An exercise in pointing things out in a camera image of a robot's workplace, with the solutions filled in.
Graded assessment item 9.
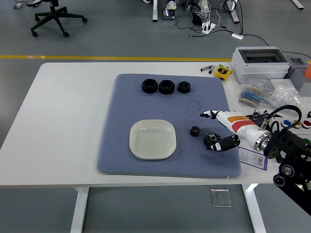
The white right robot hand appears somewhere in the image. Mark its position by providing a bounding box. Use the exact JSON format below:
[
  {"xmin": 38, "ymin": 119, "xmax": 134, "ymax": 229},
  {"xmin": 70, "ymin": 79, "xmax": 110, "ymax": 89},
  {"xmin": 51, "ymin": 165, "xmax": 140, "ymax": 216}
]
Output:
[{"xmin": 199, "ymin": 110, "xmax": 265, "ymax": 152}]

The large black gear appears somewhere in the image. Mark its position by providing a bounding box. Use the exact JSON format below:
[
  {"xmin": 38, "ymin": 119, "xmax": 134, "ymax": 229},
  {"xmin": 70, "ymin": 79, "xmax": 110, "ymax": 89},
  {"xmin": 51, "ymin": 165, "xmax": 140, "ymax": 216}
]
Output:
[{"xmin": 204, "ymin": 132, "xmax": 222, "ymax": 149}]

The grey push-button control box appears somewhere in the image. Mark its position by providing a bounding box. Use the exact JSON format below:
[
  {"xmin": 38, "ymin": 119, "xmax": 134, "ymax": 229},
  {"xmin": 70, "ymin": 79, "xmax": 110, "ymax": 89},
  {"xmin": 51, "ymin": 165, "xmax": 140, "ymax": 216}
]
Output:
[{"xmin": 269, "ymin": 111, "xmax": 311, "ymax": 130}]

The white flat box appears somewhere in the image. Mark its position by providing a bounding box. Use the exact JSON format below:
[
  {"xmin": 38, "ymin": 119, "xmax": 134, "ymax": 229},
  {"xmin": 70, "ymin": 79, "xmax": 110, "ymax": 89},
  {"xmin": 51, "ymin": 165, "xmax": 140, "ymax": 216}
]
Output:
[{"xmin": 270, "ymin": 79, "xmax": 298, "ymax": 93}]

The small black hex nut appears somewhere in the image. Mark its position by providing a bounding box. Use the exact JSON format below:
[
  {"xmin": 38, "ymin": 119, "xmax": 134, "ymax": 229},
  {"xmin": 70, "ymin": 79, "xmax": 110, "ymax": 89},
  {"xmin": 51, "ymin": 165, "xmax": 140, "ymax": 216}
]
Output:
[{"xmin": 177, "ymin": 81, "xmax": 191, "ymax": 94}]

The grey plastic box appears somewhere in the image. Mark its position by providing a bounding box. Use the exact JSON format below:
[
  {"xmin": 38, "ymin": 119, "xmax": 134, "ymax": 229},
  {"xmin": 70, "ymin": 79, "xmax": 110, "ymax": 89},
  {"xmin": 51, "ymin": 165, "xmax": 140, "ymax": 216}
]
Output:
[{"xmin": 283, "ymin": 52, "xmax": 311, "ymax": 98}]

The large black hex nut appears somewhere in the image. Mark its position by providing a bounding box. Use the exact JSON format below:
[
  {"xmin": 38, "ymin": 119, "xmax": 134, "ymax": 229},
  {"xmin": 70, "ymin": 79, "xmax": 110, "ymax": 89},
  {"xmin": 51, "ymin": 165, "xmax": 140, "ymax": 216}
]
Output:
[
  {"xmin": 141, "ymin": 78, "xmax": 158, "ymax": 95},
  {"xmin": 158, "ymin": 79, "xmax": 175, "ymax": 95}
]

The black electronic module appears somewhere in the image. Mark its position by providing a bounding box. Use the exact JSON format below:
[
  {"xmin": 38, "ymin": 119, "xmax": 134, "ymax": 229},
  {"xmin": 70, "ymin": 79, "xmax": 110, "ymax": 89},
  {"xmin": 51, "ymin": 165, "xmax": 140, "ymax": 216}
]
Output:
[{"xmin": 245, "ymin": 109, "xmax": 272, "ymax": 125}]

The blue resistor tape roll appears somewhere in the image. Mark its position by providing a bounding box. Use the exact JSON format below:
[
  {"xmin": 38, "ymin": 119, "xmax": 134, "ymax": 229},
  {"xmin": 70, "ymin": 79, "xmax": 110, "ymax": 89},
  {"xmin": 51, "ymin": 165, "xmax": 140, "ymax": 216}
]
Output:
[{"xmin": 238, "ymin": 83, "xmax": 266, "ymax": 107}]

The purple white label card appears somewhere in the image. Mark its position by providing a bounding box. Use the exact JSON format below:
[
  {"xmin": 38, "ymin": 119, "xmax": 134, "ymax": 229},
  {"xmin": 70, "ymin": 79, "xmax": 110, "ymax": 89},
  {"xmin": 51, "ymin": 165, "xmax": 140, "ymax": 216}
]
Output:
[{"xmin": 238, "ymin": 145, "xmax": 269, "ymax": 170}]

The clear bag of white parts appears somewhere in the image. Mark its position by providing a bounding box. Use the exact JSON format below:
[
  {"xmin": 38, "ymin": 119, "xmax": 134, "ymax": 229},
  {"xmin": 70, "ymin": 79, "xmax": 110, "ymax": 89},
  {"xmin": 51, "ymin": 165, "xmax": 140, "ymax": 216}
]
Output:
[{"xmin": 266, "ymin": 84, "xmax": 311, "ymax": 114}]

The yellow tape measure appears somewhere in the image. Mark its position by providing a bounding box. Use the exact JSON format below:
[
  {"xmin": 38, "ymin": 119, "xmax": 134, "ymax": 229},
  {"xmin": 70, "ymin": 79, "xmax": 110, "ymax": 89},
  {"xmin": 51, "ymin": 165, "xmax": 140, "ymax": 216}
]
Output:
[{"xmin": 214, "ymin": 67, "xmax": 233, "ymax": 83}]

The metal floor socket plate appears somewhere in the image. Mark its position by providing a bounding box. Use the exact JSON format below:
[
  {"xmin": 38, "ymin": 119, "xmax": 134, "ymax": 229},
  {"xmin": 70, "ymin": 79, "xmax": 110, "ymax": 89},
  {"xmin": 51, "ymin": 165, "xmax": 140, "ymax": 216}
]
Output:
[{"xmin": 210, "ymin": 188, "xmax": 233, "ymax": 208}]

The white right table leg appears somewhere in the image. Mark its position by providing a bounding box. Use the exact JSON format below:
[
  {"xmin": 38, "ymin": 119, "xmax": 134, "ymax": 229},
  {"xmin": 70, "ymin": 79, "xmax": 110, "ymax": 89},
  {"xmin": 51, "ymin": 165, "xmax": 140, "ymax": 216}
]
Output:
[{"xmin": 242, "ymin": 183, "xmax": 267, "ymax": 233}]

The white table leg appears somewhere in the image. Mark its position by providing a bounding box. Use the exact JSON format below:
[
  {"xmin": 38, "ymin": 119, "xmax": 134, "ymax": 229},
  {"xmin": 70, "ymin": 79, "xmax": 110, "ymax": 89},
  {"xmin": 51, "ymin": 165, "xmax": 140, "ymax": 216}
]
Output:
[
  {"xmin": 70, "ymin": 187, "xmax": 89, "ymax": 233},
  {"xmin": 242, "ymin": 183, "xmax": 267, "ymax": 233}
]

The white square plate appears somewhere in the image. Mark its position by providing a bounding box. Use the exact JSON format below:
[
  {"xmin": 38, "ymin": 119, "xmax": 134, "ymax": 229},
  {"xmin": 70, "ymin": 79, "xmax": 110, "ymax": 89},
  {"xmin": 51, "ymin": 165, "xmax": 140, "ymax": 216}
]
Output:
[{"xmin": 129, "ymin": 119, "xmax": 177, "ymax": 160}]

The blue-grey textured mat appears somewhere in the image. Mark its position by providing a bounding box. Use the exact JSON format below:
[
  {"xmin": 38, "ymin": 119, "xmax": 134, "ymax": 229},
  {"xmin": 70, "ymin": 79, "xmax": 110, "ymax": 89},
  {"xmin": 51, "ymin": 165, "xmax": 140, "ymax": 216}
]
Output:
[{"xmin": 96, "ymin": 73, "xmax": 242, "ymax": 180}]

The white power strip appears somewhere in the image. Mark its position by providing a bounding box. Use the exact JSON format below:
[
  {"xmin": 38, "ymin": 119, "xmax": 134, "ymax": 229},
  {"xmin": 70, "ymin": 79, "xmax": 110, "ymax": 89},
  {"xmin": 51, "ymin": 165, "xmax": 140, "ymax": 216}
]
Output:
[{"xmin": 201, "ymin": 21, "xmax": 216, "ymax": 34}]

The black power brick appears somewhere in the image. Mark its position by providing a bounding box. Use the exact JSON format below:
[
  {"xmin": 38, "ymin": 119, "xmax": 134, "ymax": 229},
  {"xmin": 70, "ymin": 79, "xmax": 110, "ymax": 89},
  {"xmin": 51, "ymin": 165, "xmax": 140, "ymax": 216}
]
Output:
[{"xmin": 191, "ymin": 11, "xmax": 204, "ymax": 26}]

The black desk phone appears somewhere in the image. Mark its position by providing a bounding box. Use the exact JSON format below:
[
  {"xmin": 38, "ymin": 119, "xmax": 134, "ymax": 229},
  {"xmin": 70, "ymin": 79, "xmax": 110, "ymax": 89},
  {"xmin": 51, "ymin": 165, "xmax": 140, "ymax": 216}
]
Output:
[{"xmin": 161, "ymin": 9, "xmax": 176, "ymax": 21}]

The white left table leg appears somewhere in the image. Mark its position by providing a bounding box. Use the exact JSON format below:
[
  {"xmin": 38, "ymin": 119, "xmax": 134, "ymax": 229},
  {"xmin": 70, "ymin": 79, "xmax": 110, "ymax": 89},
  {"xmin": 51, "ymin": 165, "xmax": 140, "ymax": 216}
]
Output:
[{"xmin": 70, "ymin": 187, "xmax": 89, "ymax": 233}]

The black office chair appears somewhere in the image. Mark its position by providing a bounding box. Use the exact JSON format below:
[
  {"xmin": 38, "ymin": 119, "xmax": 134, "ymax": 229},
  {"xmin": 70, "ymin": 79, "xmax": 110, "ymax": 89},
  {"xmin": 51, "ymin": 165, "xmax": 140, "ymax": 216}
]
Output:
[{"xmin": 25, "ymin": 0, "xmax": 88, "ymax": 38}]

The grey electrical enclosure box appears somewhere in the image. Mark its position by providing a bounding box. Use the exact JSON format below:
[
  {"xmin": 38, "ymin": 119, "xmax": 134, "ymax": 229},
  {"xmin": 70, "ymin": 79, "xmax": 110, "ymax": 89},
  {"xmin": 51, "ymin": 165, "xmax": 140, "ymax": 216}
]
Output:
[{"xmin": 230, "ymin": 46, "xmax": 291, "ymax": 84}]

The black floor cable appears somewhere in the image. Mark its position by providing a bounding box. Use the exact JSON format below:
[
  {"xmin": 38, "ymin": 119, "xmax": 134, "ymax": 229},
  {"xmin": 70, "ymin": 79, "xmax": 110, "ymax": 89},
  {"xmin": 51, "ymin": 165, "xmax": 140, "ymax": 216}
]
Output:
[{"xmin": 243, "ymin": 33, "xmax": 270, "ymax": 47}]

